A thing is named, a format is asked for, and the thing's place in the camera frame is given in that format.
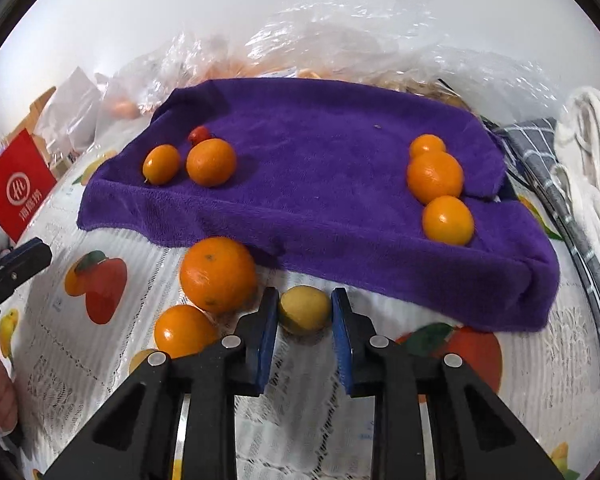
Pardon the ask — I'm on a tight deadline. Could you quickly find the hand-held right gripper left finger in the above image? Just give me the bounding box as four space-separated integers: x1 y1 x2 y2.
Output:
42 287 281 480

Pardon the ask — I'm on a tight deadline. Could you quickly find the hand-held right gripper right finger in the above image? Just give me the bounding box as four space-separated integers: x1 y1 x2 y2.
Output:
331 287 566 480

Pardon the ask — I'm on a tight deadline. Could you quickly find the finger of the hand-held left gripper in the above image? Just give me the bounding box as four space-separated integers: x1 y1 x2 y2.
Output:
0 237 53 306

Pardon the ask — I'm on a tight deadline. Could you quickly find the yellow oval fruit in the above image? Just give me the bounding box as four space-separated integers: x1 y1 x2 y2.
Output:
278 285 332 336

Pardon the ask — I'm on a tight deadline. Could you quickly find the large orange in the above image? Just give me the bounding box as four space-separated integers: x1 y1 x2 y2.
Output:
179 236 259 316

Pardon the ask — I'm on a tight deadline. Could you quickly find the orange mandarin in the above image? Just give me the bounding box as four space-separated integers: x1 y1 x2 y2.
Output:
422 195 476 247
153 304 220 359
406 151 465 206
185 137 238 188

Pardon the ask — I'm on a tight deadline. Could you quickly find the purple towel covered tray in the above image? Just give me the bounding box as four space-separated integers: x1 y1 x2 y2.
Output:
76 77 562 333

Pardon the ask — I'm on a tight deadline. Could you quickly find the small oval orange kumquat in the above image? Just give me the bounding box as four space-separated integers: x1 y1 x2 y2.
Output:
142 144 182 186
409 133 447 158

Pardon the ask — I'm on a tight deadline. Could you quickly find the red paper bag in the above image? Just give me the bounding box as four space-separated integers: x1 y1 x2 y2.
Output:
0 128 58 242

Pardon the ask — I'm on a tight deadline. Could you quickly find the wooden chair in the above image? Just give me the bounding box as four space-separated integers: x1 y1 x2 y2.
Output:
22 86 58 133

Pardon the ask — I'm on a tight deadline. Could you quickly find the white plastic bag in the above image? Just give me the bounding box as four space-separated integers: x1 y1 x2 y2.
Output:
35 66 111 161

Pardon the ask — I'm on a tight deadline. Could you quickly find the orange fruit in bag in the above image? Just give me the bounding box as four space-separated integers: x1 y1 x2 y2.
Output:
111 100 141 120

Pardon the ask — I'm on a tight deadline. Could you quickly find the small clear plastic bag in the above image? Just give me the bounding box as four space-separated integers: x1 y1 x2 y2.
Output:
97 30 246 121

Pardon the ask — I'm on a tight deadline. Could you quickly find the bunch of brown longans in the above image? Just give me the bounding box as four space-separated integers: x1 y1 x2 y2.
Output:
370 72 473 108

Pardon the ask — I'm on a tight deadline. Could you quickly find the pile of bagged oranges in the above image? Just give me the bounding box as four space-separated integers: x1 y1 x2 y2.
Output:
215 57 341 81

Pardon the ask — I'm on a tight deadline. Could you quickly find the grey checked cloth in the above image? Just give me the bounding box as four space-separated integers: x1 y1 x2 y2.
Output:
495 117 600 388

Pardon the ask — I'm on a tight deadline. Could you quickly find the white striped towel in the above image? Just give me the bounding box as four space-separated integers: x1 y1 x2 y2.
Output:
552 86 600 291

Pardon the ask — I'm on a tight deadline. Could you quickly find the large clear plastic bag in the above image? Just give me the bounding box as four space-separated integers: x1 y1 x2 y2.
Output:
240 0 581 121

